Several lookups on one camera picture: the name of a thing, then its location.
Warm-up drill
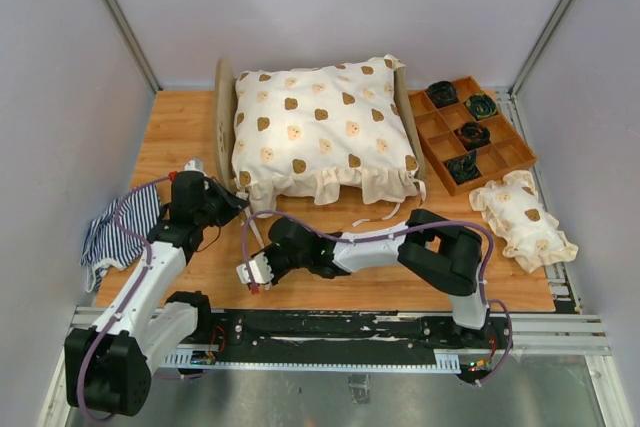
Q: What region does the striped blue white cloth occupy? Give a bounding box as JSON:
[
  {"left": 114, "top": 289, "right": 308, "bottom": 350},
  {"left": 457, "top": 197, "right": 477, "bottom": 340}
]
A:
[{"left": 80, "top": 185, "right": 160, "bottom": 293}]

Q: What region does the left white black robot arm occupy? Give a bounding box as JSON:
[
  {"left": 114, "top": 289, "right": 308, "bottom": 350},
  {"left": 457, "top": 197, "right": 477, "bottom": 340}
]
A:
[{"left": 63, "top": 170, "right": 249, "bottom": 423}]

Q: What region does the dark green rolled sock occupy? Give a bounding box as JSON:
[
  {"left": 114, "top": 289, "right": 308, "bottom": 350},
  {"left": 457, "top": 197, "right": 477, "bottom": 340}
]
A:
[{"left": 444, "top": 151, "right": 481, "bottom": 185}]

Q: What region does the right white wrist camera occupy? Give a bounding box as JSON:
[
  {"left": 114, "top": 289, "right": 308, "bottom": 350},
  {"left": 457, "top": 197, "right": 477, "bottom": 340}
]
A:
[{"left": 236, "top": 252, "right": 274, "bottom": 294}]

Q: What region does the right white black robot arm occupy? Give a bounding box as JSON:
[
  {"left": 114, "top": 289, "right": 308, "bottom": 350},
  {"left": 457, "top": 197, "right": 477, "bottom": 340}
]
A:
[{"left": 250, "top": 209, "right": 493, "bottom": 347}]

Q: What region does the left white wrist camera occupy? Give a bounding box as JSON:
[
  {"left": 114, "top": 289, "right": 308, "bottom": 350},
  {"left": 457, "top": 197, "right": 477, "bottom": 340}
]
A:
[{"left": 184, "top": 158, "right": 205, "bottom": 174}]

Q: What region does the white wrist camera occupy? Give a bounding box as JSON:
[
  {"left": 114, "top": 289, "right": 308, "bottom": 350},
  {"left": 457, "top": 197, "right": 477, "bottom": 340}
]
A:
[
  {"left": 184, "top": 158, "right": 205, "bottom": 174},
  {"left": 236, "top": 252, "right": 274, "bottom": 294}
]

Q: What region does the orange wooden compartment tray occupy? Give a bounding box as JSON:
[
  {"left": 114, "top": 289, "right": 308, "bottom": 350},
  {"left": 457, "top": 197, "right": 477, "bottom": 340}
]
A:
[{"left": 409, "top": 76, "right": 536, "bottom": 195}]

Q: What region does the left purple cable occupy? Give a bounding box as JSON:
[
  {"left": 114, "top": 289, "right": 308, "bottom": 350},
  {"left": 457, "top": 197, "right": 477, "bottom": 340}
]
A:
[{"left": 77, "top": 171, "right": 179, "bottom": 421}]

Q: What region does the green black rolled sock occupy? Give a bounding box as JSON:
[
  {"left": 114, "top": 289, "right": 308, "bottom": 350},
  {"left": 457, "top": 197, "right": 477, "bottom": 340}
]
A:
[{"left": 464, "top": 93, "right": 498, "bottom": 121}]

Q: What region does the bear print bed cushion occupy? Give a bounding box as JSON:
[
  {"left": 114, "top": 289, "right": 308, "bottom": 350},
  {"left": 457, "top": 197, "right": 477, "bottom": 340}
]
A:
[{"left": 231, "top": 55, "right": 426, "bottom": 211}]

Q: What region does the small bear print pillow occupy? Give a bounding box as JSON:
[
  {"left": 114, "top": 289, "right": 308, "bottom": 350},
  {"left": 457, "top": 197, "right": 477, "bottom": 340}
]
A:
[{"left": 469, "top": 170, "right": 578, "bottom": 273}]

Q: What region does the right aluminium frame post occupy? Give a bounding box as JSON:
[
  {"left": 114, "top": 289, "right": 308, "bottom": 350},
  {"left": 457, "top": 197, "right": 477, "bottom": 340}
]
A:
[{"left": 508, "top": 0, "right": 576, "bottom": 97}]

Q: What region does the black rolled sock back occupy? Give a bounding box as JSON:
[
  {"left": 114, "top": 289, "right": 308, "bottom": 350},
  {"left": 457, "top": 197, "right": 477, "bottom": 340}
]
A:
[{"left": 426, "top": 81, "right": 458, "bottom": 109}]

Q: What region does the wooden pet bed frame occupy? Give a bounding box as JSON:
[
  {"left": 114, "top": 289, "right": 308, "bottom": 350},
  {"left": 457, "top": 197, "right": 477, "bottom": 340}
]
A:
[{"left": 213, "top": 57, "right": 427, "bottom": 192}]

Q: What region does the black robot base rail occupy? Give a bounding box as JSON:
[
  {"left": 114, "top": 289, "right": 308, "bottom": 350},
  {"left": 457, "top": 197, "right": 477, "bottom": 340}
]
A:
[{"left": 154, "top": 307, "right": 496, "bottom": 367}]

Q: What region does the aluminium frame post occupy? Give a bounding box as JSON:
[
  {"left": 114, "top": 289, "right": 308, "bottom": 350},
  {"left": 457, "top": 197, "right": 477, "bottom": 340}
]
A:
[
  {"left": 101, "top": 0, "right": 162, "bottom": 94},
  {"left": 508, "top": 0, "right": 576, "bottom": 97}
]

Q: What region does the black orange rolled sock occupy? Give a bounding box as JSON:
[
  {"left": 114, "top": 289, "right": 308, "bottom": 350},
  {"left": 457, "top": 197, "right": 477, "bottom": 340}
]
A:
[{"left": 454, "top": 122, "right": 491, "bottom": 151}]

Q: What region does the left aluminium frame post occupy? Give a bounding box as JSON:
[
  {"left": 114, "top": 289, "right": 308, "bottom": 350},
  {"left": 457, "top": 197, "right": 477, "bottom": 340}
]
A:
[{"left": 101, "top": 0, "right": 162, "bottom": 94}]

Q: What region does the white slotted cable duct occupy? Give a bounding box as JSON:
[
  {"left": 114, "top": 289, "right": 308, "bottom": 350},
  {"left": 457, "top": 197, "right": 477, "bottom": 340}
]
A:
[{"left": 162, "top": 343, "right": 461, "bottom": 373}]

